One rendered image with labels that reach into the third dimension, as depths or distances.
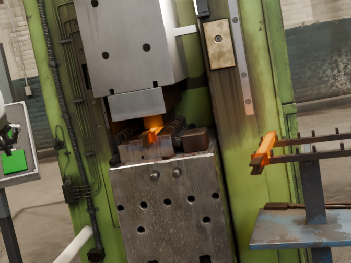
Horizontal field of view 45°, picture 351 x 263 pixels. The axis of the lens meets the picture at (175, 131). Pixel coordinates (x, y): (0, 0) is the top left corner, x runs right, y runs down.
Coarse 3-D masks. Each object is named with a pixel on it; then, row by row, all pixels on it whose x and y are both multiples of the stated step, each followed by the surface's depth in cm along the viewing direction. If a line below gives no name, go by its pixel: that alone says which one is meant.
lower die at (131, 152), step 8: (144, 128) 188; (160, 128) 164; (136, 136) 163; (160, 136) 152; (168, 136) 152; (120, 144) 158; (128, 144) 154; (136, 144) 154; (152, 144) 153; (160, 144) 153; (168, 144) 152; (120, 152) 155; (128, 152) 155; (136, 152) 154; (144, 152) 154; (152, 152) 154; (160, 152) 153; (168, 152) 153; (128, 160) 155; (136, 160) 155
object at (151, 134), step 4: (156, 128) 161; (144, 132) 149; (148, 132) 148; (152, 132) 151; (156, 132) 158; (140, 136) 143; (144, 136) 143; (148, 136) 149; (152, 136) 151; (144, 140) 143; (148, 140) 148; (152, 140) 151; (144, 144) 143; (148, 144) 146
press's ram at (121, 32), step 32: (96, 0) 147; (128, 0) 145; (160, 0) 145; (96, 32) 149; (128, 32) 147; (160, 32) 146; (192, 32) 163; (96, 64) 151; (128, 64) 149; (160, 64) 147; (96, 96) 153
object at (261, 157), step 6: (270, 132) 150; (264, 138) 142; (270, 138) 140; (264, 144) 133; (270, 144) 133; (258, 150) 127; (264, 150) 125; (252, 156) 120; (258, 156) 118; (264, 156) 119; (252, 162) 113; (258, 162) 112; (264, 162) 119; (258, 168) 113; (252, 174) 112; (258, 174) 111
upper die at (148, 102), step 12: (108, 96) 152; (120, 96) 152; (132, 96) 151; (144, 96) 150; (156, 96) 150; (168, 96) 159; (180, 96) 188; (120, 108) 152; (132, 108) 152; (144, 108) 151; (156, 108) 150; (168, 108) 156; (120, 120) 153
